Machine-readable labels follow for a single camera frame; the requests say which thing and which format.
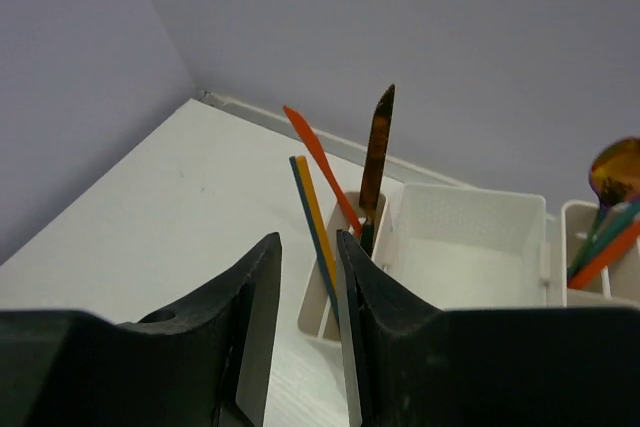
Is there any dark blue chopstick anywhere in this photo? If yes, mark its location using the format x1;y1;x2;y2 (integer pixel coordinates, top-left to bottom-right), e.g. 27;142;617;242
289;156;340;326

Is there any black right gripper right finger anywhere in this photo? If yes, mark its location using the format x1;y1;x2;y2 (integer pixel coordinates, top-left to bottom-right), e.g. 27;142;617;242
336;230;639;426

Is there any white utensil caddy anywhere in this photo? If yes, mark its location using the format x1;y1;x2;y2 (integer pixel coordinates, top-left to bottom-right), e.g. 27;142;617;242
298;184;639;368

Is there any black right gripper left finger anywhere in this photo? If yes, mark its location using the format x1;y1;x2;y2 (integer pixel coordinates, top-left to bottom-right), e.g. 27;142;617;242
1;232;282;426

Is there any orange plastic knife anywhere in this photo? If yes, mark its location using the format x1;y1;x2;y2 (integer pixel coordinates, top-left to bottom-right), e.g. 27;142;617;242
283;105;362;239

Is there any gold knife green handle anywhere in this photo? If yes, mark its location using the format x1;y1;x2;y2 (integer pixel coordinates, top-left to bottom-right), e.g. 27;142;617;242
359;84;395;256

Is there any orange plastic spoon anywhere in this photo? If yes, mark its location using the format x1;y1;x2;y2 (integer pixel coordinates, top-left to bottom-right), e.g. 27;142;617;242
568;220;639;290

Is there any iridescent metal spoon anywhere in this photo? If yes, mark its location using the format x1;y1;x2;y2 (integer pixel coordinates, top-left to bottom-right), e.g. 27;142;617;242
568;137;639;277

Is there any teal plastic spoon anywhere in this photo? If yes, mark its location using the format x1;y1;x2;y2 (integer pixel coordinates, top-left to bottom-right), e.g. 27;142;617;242
568;200;639;279

